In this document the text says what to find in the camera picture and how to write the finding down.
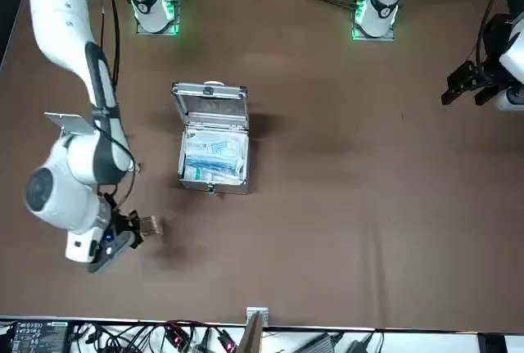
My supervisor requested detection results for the aluminium medical kit case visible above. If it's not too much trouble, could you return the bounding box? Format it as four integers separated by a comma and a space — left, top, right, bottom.
170, 80, 251, 197

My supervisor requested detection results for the brown cotton swabs packet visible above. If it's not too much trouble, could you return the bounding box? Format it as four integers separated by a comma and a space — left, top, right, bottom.
138, 215, 165, 238

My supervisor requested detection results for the black desk cable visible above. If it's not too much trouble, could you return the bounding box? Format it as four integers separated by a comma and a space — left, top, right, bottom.
71, 320, 214, 353

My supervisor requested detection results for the aluminium camera post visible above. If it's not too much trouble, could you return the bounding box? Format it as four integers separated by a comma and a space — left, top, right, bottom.
245, 306, 270, 353

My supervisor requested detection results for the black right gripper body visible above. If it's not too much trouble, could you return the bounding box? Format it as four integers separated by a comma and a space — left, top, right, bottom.
87, 193, 137, 275

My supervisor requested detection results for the black labelled power supply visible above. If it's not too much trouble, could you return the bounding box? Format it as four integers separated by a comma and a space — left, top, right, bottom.
7, 319, 70, 353

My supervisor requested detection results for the black adapter block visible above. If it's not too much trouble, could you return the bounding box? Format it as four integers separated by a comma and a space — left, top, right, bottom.
477, 333, 508, 353

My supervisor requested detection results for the grey power adapter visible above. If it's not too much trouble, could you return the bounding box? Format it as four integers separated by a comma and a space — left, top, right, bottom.
300, 331, 346, 353

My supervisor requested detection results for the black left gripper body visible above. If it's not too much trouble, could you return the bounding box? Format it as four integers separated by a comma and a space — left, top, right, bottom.
476, 12, 515, 86

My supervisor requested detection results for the red lit black plug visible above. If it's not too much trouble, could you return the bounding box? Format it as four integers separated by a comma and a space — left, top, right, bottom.
163, 323, 190, 349
215, 329, 239, 353

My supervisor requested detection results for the blue face mask packet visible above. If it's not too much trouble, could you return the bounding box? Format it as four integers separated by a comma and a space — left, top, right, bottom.
183, 151, 243, 177

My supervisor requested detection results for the black power adapter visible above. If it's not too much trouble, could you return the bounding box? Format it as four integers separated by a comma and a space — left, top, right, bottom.
347, 330, 385, 353

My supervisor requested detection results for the white bottle green label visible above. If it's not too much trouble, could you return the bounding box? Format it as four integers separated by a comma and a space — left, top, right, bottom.
182, 165, 222, 186

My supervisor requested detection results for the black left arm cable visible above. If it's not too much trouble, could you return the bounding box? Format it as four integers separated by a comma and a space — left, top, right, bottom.
476, 0, 524, 82

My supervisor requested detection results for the clear packet blue print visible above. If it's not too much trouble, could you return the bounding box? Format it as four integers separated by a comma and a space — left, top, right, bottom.
186, 130, 250, 156

